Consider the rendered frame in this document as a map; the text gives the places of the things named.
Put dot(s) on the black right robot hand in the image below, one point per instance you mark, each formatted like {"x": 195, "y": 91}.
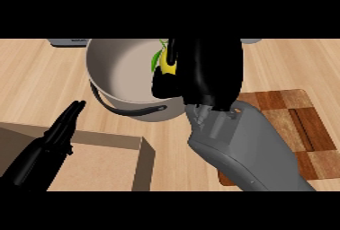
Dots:
{"x": 211, "y": 72}

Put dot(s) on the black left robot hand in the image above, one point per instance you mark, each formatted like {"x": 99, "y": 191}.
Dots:
{"x": 41, "y": 152}

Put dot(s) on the yellow lemon with green leaves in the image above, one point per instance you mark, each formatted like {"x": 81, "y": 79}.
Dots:
{"x": 165, "y": 64}

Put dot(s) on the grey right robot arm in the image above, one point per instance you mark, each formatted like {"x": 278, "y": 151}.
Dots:
{"x": 246, "y": 149}

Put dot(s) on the checkered wooden cutting board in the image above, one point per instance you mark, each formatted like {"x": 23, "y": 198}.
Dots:
{"x": 295, "y": 131}

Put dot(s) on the open pale wooden drawer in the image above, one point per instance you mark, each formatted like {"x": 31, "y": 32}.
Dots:
{"x": 97, "y": 161}

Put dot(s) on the grey round object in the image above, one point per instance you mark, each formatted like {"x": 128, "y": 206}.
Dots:
{"x": 249, "y": 41}

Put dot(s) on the dark grey flat appliance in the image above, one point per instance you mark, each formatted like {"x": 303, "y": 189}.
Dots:
{"x": 68, "y": 42}

